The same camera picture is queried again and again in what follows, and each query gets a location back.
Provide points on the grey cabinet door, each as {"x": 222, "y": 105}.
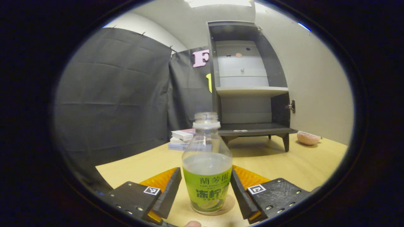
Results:
{"x": 315, "y": 78}

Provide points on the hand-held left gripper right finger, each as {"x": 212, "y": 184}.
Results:
{"x": 241, "y": 197}

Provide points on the black backdrop cloth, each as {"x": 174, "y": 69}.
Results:
{"x": 110, "y": 94}

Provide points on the green label bottle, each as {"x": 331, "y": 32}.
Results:
{"x": 206, "y": 183}

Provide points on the white small box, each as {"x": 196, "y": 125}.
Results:
{"x": 182, "y": 135}

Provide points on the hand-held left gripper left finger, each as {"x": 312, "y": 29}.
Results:
{"x": 170, "y": 192}

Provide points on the dark grey cabinet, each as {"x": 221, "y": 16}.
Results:
{"x": 277, "y": 72}

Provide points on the pink round sponge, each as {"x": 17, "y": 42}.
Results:
{"x": 308, "y": 138}

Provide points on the blue book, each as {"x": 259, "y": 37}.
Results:
{"x": 176, "y": 147}

